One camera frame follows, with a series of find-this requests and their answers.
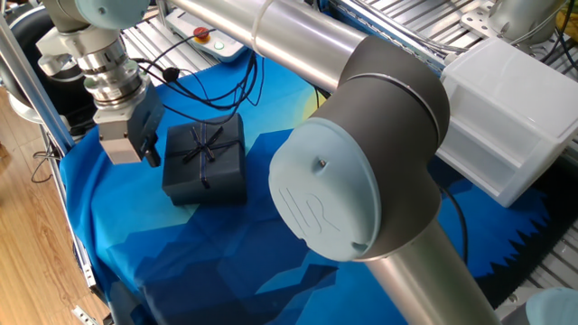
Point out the black ridged foam mat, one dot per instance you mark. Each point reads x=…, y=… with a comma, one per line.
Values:
x=533, y=253

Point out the black round container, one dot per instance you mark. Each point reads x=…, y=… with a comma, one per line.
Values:
x=27, y=31

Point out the white gripper adapter plate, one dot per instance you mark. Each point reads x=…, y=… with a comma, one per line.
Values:
x=113, y=115

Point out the light blue joint cap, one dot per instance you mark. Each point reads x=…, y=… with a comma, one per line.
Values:
x=555, y=307

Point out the silver Schunk gripper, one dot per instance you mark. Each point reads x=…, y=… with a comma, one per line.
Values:
x=119, y=142

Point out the aluminium frame beam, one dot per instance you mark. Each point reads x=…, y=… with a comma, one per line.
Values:
x=31, y=86

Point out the white teach pendant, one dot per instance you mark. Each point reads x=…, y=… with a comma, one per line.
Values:
x=212, y=38

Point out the white vented wrist bracket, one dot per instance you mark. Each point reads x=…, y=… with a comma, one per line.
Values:
x=72, y=45

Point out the white plastic drawer box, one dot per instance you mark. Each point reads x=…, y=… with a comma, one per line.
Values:
x=510, y=117

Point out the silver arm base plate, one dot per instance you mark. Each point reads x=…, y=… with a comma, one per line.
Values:
x=478, y=20

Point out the silver metal bracket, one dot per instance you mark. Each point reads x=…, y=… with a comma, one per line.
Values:
x=83, y=315

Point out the grey rail with screws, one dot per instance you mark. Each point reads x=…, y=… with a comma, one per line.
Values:
x=384, y=27

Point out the yellow tape piece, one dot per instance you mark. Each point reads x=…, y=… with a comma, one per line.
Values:
x=570, y=25

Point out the silver force torque sensor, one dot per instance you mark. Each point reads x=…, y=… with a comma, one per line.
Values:
x=113, y=77

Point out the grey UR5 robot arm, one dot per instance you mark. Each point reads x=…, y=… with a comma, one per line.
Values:
x=361, y=135

